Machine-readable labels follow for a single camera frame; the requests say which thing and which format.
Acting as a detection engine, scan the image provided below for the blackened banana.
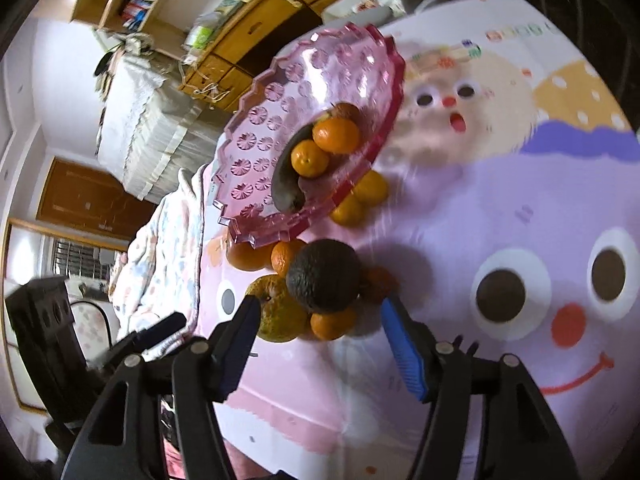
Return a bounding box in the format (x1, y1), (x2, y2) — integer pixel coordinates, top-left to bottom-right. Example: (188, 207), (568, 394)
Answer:
(271, 124), (314, 214)

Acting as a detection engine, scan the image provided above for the white storage box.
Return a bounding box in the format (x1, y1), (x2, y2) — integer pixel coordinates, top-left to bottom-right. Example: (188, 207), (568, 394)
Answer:
(321, 0), (406, 23)

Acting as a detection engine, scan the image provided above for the wooden desk with drawers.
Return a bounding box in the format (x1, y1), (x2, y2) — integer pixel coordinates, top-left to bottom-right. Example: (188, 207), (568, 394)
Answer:
(180, 0), (338, 112)

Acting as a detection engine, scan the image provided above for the yellow pear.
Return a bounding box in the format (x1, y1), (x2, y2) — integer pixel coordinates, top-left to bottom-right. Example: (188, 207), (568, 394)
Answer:
(246, 274), (309, 344)

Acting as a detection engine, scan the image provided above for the dark green avocado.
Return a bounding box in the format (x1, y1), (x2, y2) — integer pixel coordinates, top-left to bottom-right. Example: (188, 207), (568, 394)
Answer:
(285, 238), (364, 313)

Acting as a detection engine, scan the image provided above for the brown wooden door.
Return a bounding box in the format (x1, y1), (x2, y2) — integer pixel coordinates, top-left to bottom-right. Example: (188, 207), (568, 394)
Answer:
(36, 157), (156, 240)

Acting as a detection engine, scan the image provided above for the lace covered piano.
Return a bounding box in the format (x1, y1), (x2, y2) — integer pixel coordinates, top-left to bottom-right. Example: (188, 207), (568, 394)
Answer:
(96, 35), (231, 204)

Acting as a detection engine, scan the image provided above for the pink plastic fruit bowl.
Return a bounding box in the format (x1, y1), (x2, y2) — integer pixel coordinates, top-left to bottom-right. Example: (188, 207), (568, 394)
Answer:
(213, 23), (406, 247)

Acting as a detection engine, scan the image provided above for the orange tangerine front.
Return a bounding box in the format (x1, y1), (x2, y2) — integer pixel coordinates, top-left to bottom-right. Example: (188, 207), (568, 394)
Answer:
(312, 117), (361, 155)

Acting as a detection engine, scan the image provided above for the orange tangerine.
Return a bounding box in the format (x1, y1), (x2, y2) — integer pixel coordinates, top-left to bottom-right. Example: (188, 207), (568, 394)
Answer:
(330, 194), (367, 228)
(291, 139), (331, 179)
(352, 170), (390, 207)
(312, 117), (361, 155)
(310, 307), (359, 341)
(270, 238), (306, 278)

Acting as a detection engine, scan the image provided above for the cartoon printed tablecloth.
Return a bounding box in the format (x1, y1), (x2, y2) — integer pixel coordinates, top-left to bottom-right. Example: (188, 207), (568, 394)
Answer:
(216, 0), (639, 479)

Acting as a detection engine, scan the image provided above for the red yellow apple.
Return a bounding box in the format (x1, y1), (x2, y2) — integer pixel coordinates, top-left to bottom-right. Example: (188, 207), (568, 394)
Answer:
(226, 242), (273, 272)

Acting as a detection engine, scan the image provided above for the pink floral quilt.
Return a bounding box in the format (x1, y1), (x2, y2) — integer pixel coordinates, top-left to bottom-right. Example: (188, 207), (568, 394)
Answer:
(108, 164), (216, 339)

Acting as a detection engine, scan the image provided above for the small dark brown fruit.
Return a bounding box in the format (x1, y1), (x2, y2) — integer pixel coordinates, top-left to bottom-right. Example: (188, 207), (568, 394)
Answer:
(329, 102), (361, 124)

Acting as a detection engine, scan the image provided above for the green tissue pack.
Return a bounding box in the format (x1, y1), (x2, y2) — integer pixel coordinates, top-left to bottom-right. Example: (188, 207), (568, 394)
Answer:
(183, 23), (217, 51)

